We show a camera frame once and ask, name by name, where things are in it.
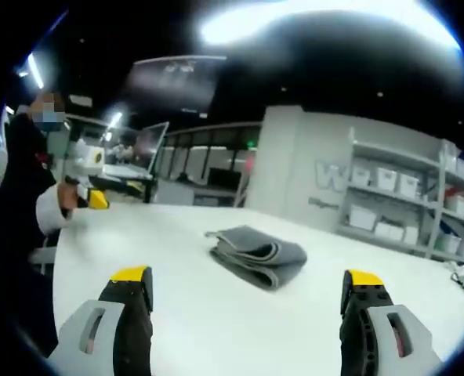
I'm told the grey towel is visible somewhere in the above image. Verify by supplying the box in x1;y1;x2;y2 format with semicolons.
204;224;309;292

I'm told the person's left hand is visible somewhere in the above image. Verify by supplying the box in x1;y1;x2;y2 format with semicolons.
56;180;80;220

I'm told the background work table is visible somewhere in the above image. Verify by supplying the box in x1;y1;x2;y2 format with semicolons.
89;163;155;204

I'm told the ceiling strip light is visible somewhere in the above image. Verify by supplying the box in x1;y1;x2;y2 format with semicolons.
26;52;45;90
105;110;124;131

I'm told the person's dark clothed torso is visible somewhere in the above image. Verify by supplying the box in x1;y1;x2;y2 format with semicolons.
0;112;63;353

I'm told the tilted monitor screen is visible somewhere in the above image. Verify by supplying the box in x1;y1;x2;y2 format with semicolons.
134;121;171;174

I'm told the hanging dark display screen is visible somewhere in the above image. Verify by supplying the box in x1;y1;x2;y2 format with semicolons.
124;56;228;115

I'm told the grey metal shelving unit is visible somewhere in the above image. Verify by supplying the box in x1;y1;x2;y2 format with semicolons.
344;128;464;264

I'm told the group of white storage bins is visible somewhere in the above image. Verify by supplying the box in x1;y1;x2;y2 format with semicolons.
348;154;464;259

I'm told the grey pillar with lettering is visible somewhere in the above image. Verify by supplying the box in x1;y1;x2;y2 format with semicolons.
242;105;355;237

